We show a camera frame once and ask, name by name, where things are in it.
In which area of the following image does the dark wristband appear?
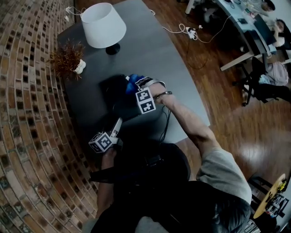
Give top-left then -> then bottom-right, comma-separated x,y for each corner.
153,91 -> 173,100

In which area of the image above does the pink bag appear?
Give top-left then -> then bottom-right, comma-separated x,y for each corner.
265,61 -> 289,86

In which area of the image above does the white power strip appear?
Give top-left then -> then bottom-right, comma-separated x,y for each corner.
186,26 -> 199,40

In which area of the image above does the black floor cable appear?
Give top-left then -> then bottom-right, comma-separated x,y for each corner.
186,37 -> 208,70

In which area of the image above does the reddish plant in white pot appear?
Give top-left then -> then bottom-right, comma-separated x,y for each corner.
47,38 -> 86,81

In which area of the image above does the person's left forearm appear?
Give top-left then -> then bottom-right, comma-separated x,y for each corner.
95,147 -> 119,219

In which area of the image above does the white charger cable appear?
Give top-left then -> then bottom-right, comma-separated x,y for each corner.
65,6 -> 86,16

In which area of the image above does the person's right forearm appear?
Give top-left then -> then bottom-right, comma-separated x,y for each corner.
156,93 -> 220,157

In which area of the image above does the black office chair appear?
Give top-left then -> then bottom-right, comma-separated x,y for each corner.
231,56 -> 291,107

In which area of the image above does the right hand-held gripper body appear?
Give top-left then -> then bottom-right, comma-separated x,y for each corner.
135,77 -> 168,115

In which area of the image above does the white floor cable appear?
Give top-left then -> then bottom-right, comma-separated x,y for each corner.
161,15 -> 233,44

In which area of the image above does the black arm strap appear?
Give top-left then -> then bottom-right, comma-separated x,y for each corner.
89,167 -> 115,184

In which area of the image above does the person's grey shirt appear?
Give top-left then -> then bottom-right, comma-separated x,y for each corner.
196,147 -> 252,207

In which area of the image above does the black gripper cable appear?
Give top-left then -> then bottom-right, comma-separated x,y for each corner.
158,105 -> 172,143

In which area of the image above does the blue cloth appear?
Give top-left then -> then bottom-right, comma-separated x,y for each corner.
125,73 -> 146,95

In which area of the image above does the person's right hand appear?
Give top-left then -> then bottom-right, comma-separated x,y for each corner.
150,83 -> 168,99

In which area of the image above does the white shade table lamp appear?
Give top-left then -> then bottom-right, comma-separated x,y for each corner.
81,4 -> 127,56

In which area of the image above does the white office desk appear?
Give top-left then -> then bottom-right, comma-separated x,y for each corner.
185,0 -> 277,71

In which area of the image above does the round wooden side table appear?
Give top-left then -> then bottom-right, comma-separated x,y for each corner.
252,173 -> 286,219

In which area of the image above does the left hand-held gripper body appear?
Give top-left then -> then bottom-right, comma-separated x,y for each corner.
88,124 -> 124,154

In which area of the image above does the black laptop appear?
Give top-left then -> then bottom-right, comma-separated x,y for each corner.
252,14 -> 277,45

